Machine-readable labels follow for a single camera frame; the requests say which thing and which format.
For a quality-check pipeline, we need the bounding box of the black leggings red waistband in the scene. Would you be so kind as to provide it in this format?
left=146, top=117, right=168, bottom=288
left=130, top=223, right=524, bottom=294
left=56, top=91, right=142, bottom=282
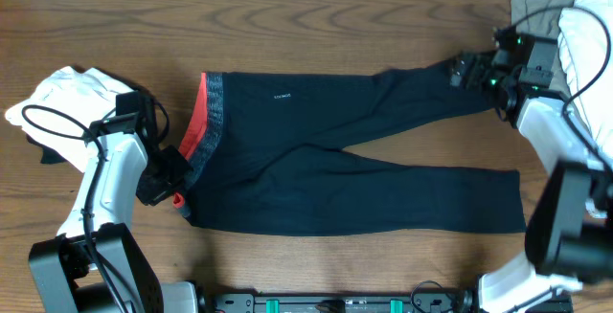
left=177, top=62, right=526, bottom=236

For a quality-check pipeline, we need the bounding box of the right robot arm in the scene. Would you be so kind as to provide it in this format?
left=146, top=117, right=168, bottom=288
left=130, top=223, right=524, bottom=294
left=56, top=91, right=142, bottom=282
left=411, top=28, right=612, bottom=312

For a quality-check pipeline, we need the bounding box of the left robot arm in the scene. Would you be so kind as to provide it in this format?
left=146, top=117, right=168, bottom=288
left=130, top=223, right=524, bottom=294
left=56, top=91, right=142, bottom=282
left=28, top=91, right=199, bottom=312

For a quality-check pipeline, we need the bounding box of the beige garment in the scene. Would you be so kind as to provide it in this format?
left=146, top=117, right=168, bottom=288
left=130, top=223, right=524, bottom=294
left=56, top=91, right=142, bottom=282
left=510, top=0, right=588, bottom=99

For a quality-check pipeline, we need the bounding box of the folded white graphic t-shirt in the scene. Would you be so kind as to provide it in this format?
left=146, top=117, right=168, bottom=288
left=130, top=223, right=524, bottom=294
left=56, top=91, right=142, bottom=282
left=5, top=66, right=132, bottom=171

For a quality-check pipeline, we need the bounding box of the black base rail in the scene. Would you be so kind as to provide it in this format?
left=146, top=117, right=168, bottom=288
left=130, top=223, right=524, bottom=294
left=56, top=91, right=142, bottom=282
left=195, top=279, right=575, bottom=313

